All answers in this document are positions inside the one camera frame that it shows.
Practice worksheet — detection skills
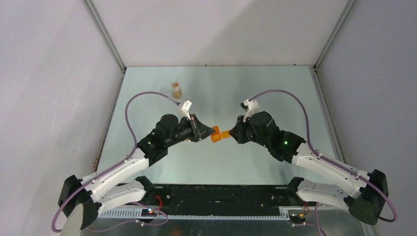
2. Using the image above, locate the orange pill organizer box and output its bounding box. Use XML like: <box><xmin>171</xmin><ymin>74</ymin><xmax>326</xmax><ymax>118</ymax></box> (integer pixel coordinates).
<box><xmin>210</xmin><ymin>126</ymin><xmax>231</xmax><ymax>143</ymax></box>

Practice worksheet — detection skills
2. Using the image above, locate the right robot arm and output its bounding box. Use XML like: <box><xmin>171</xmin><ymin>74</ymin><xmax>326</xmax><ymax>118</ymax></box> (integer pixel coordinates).
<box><xmin>229</xmin><ymin>112</ymin><xmax>389</xmax><ymax>225</ymax></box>

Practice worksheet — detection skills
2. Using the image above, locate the circuit board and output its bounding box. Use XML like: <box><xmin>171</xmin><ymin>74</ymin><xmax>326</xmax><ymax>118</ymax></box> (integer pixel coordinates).
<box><xmin>141</xmin><ymin>208</ymin><xmax>158</xmax><ymax>217</ymax></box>
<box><xmin>289</xmin><ymin>212</ymin><xmax>309</xmax><ymax>225</ymax></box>

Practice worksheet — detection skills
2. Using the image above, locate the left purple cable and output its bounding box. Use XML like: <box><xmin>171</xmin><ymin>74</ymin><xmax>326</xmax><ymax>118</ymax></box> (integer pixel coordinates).
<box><xmin>51</xmin><ymin>91</ymin><xmax>180</xmax><ymax>233</ymax></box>

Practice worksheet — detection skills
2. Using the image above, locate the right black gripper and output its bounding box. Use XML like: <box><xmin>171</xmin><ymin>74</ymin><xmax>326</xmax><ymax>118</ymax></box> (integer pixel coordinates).
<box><xmin>229</xmin><ymin>114</ymin><xmax>269</xmax><ymax>148</ymax></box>

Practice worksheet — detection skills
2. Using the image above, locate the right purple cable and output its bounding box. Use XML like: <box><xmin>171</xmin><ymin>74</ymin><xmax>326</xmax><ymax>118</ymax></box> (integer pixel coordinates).
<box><xmin>248</xmin><ymin>89</ymin><xmax>398</xmax><ymax>223</ymax></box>

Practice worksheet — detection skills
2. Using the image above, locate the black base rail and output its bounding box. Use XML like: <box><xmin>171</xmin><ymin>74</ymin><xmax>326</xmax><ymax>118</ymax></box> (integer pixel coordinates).
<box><xmin>139</xmin><ymin>184</ymin><xmax>304</xmax><ymax>217</ymax></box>

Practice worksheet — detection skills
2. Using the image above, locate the right circuit board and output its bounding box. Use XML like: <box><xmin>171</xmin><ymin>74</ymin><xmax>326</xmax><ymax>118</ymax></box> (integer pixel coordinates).
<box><xmin>289</xmin><ymin>212</ymin><xmax>309</xmax><ymax>225</ymax></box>

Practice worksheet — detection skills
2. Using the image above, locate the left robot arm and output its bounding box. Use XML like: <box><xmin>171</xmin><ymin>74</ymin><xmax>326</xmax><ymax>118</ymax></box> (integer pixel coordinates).
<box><xmin>58</xmin><ymin>114</ymin><xmax>215</xmax><ymax>230</ymax></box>

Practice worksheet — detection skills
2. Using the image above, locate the purple cable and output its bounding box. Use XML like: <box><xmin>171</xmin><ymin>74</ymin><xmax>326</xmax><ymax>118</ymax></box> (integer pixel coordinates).
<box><xmin>248</xmin><ymin>89</ymin><xmax>398</xmax><ymax>223</ymax></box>
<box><xmin>51</xmin><ymin>91</ymin><xmax>180</xmax><ymax>233</ymax></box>

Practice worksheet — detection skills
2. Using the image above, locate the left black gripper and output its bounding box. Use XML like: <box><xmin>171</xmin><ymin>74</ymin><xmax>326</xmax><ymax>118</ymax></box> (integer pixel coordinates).
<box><xmin>165</xmin><ymin>114</ymin><xmax>215</xmax><ymax>148</ymax></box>

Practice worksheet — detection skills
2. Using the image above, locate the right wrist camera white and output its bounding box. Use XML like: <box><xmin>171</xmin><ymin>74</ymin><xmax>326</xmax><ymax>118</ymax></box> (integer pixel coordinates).
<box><xmin>240</xmin><ymin>99</ymin><xmax>260</xmax><ymax>122</ymax></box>

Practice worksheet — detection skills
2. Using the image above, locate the amber glass pill bottle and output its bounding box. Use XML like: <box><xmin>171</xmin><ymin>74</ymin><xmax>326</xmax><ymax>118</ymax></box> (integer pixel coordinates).
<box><xmin>171</xmin><ymin>82</ymin><xmax>182</xmax><ymax>99</ymax></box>

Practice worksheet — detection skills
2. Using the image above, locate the left circuit board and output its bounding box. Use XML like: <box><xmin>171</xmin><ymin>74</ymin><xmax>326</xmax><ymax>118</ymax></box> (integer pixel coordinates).
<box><xmin>141</xmin><ymin>208</ymin><xmax>158</xmax><ymax>217</ymax></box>

